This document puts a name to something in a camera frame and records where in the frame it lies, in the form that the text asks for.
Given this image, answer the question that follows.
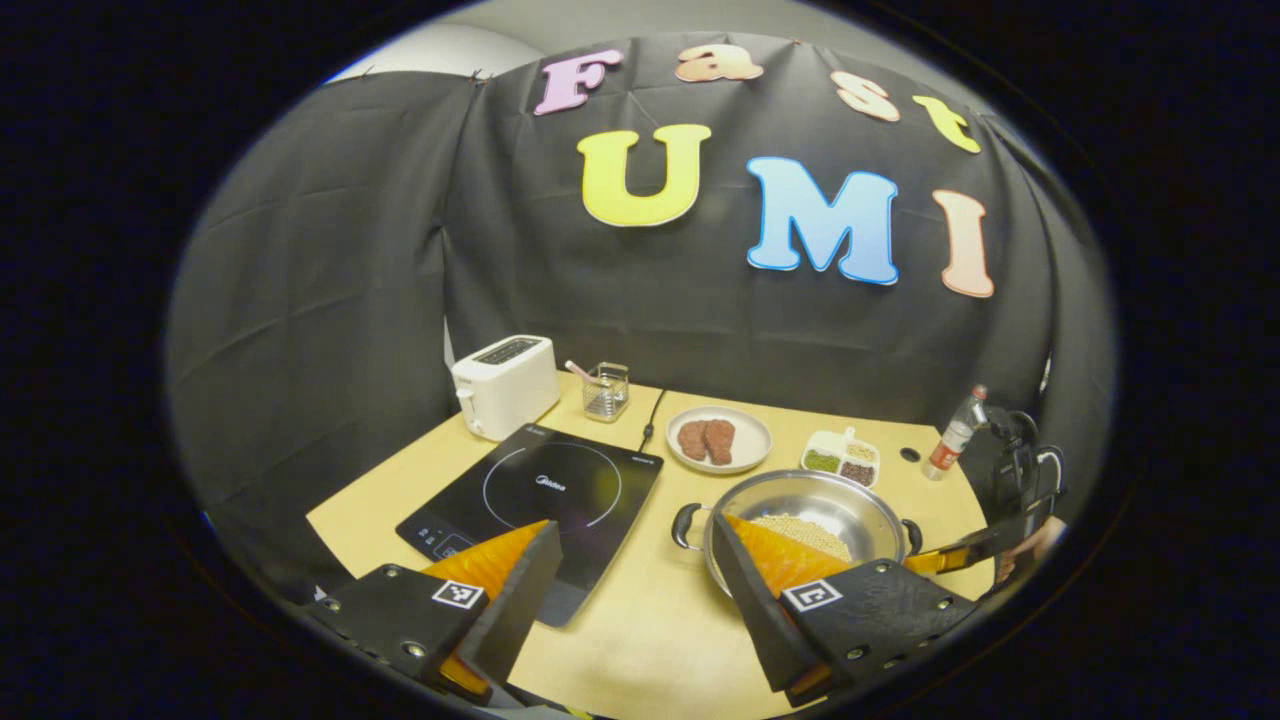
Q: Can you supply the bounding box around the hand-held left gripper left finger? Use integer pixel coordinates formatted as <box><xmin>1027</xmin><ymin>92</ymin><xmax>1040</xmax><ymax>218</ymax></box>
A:
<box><xmin>310</xmin><ymin>520</ymin><xmax>564</xmax><ymax>701</ymax></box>

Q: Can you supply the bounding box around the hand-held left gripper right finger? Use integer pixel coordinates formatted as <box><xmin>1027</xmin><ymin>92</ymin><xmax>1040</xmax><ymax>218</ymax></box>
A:
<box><xmin>712</xmin><ymin>513</ymin><xmax>981</xmax><ymax>706</ymax></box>

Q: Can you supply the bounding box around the pile of soybeans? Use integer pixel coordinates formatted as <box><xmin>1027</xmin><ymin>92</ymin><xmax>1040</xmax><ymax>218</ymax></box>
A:
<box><xmin>750</xmin><ymin>513</ymin><xmax>854</xmax><ymax>563</ymax></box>

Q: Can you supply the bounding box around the black induction cooktop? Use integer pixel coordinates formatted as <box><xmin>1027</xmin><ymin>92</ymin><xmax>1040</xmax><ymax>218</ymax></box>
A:
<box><xmin>396</xmin><ymin>424</ymin><xmax>664</xmax><ymax>629</ymax></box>

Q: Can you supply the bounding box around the stainless steel pot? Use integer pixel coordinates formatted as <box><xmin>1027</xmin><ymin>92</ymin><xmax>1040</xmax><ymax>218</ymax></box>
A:
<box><xmin>672</xmin><ymin>470</ymin><xmax>923</xmax><ymax>601</ymax></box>

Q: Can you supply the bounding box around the clear plastic water bottle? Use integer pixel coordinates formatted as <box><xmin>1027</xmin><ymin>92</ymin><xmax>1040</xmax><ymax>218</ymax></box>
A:
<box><xmin>922</xmin><ymin>385</ymin><xmax>989</xmax><ymax>482</ymax></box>

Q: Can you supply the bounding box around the white divided bean dish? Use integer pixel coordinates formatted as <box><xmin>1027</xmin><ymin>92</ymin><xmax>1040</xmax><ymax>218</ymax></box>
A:
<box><xmin>801</xmin><ymin>428</ymin><xmax>882</xmax><ymax>489</ymax></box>

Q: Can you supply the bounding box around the round white plate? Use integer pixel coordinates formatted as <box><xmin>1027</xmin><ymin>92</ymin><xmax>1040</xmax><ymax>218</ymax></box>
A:
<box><xmin>666</xmin><ymin>405</ymin><xmax>773</xmax><ymax>475</ymax></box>

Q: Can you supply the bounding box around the white toaster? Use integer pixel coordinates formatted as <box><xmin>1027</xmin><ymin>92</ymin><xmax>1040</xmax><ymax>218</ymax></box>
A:
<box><xmin>451</xmin><ymin>335</ymin><xmax>561</xmax><ymax>443</ymax></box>

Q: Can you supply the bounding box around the small wire basket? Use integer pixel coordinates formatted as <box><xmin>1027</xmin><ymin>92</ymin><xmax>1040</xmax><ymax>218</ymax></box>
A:
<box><xmin>583</xmin><ymin>362</ymin><xmax>631</xmax><ymax>423</ymax></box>

